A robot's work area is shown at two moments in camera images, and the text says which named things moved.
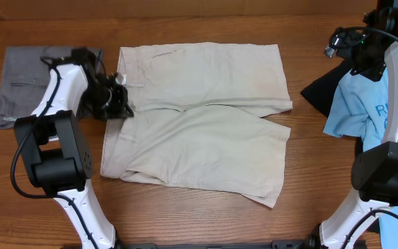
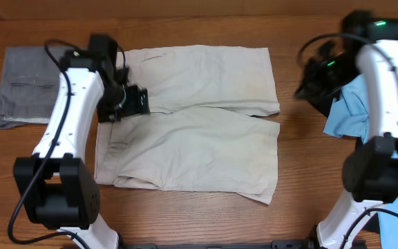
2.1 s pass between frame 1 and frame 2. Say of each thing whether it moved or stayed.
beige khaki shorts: stayed
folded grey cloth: stayed
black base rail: stayed
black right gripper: moved
